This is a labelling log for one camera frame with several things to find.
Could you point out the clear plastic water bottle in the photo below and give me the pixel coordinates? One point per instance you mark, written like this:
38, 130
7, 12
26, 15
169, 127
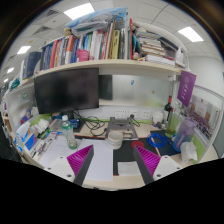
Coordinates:
68, 132

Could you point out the dark wine bottle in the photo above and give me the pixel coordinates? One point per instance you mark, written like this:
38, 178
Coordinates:
167, 108

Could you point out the small white paper note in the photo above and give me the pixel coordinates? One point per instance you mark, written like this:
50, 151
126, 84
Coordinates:
128, 169

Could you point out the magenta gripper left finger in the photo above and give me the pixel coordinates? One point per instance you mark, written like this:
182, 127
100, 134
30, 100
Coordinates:
74, 167

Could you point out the pink cup on shelf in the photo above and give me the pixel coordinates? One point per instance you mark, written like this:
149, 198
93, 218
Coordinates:
83, 55

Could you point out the white wall shelf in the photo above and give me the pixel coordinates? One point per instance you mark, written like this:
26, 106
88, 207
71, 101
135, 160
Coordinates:
116, 67

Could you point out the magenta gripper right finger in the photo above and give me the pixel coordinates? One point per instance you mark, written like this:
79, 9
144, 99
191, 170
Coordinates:
153, 167

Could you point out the white paper cup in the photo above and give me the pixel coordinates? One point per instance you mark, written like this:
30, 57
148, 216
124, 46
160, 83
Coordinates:
115, 139

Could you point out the stack of flat books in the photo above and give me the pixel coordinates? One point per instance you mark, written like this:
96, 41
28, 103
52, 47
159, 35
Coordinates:
153, 47

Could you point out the black desk mat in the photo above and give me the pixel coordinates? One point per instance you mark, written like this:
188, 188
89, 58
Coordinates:
155, 142

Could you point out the black computer monitor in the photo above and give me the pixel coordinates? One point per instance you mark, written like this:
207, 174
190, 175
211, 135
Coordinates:
67, 90

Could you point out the crumpled white tissue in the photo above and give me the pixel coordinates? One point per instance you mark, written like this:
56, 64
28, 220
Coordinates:
188, 151

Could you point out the grey metal laptop stand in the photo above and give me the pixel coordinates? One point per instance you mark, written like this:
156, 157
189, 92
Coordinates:
124, 125

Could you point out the blue tissue box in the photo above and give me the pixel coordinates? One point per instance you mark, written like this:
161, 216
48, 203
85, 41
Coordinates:
26, 142

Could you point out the purple hanging banner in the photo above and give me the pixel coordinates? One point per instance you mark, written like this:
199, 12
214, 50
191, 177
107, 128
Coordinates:
187, 81

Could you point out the row of upright books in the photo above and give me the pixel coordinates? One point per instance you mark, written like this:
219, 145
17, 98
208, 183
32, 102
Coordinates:
112, 40

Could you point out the red round coaster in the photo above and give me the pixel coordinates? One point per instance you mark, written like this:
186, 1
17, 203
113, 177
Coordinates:
137, 143

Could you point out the white paper sheet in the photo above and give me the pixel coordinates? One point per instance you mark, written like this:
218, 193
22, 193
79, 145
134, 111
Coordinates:
101, 166

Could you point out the purple water jug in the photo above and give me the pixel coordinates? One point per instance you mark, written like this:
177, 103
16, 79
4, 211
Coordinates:
184, 134

